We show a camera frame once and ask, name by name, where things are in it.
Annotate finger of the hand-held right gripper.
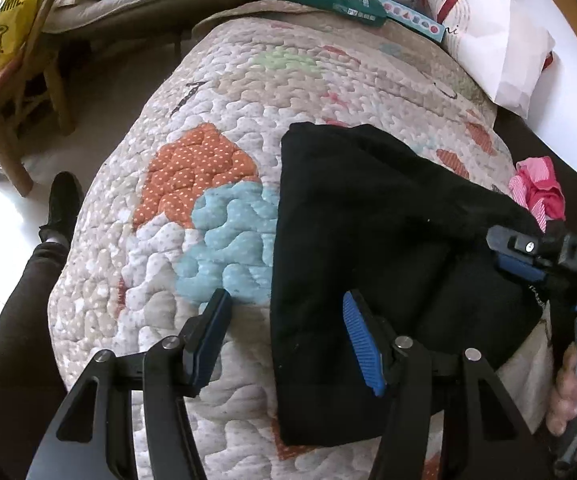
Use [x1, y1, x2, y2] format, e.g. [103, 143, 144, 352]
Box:
[486, 224, 549, 283]

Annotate pink striped garment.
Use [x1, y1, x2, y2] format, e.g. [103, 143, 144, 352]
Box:
[509, 156, 567, 233]

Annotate person's left leg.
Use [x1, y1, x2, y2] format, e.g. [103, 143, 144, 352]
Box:
[0, 242, 72, 480]

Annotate teal box with shapes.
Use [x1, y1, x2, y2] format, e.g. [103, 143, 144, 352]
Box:
[383, 0, 447, 43]

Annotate black pants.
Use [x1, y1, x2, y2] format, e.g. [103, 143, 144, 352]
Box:
[268, 122, 544, 446]

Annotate quilted patchwork blanket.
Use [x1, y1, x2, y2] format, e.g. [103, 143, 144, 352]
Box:
[48, 0, 554, 480]

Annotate person's black shoe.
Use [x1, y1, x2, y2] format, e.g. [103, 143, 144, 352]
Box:
[38, 171, 85, 246]

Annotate beige cushion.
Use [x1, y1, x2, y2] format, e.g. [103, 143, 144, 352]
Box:
[43, 0, 252, 36]

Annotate wooden chair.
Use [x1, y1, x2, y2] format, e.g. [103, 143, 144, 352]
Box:
[0, 0, 76, 198]

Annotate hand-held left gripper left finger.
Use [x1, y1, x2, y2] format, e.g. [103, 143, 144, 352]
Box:
[26, 287, 234, 480]

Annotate white printed bag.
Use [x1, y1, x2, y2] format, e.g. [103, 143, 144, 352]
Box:
[416, 0, 555, 120]

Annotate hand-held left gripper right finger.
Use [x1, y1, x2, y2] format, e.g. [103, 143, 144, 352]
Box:
[343, 289, 554, 480]

